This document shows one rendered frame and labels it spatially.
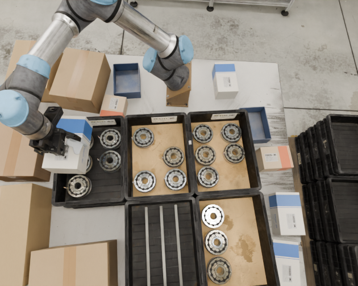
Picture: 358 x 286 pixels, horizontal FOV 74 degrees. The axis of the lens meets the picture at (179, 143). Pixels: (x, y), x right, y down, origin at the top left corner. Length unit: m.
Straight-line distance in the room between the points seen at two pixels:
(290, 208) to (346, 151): 0.78
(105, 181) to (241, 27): 2.24
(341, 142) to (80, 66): 1.72
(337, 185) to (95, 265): 1.60
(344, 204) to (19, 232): 1.87
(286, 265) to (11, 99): 1.22
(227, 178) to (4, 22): 2.74
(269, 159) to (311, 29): 2.09
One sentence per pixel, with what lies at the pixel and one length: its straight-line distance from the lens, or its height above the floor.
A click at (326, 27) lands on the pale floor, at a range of 3.30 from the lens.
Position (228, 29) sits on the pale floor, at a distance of 2.84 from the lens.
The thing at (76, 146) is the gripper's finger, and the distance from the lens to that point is 0.89.
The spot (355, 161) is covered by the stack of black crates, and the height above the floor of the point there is 0.49.
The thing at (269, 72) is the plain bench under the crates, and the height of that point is 0.70.
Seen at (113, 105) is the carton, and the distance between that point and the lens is 1.37.
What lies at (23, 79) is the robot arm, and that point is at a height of 1.45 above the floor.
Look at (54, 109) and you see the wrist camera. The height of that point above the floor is 1.26.
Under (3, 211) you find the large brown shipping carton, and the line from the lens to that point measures 1.26.
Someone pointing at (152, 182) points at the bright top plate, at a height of 0.86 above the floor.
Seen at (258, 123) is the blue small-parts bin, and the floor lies 0.70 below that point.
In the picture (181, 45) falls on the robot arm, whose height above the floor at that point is 1.14.
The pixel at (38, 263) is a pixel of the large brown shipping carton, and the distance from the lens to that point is 1.18.
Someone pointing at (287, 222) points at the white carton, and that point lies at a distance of 1.31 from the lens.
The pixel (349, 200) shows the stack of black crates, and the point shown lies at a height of 0.38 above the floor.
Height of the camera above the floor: 1.96
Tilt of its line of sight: 71 degrees down
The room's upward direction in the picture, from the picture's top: 9 degrees clockwise
